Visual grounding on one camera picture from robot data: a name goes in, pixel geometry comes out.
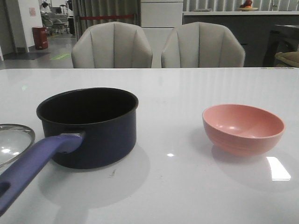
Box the olive cushion seat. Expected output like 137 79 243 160
275 51 299 68

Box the fruit plate on counter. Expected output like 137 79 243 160
238 0 258 12

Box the grey upholstered chair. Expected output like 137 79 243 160
161 22 245 68
71 22 153 69

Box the glass lid with blue knob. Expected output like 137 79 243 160
0 124 36 169

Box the dark blue saucepan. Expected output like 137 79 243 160
0 87 138 214

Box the dark grey counter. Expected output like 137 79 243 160
183 11 299 67

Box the pink plastic bowl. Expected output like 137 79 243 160
202 104 285 156

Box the white cabinet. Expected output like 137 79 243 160
141 0 183 68

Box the red trash bin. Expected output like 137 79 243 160
32 27 48 49

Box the left grey upholstered chair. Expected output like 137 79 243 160
71 22 153 69

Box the right grey upholstered chair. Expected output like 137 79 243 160
161 22 245 68

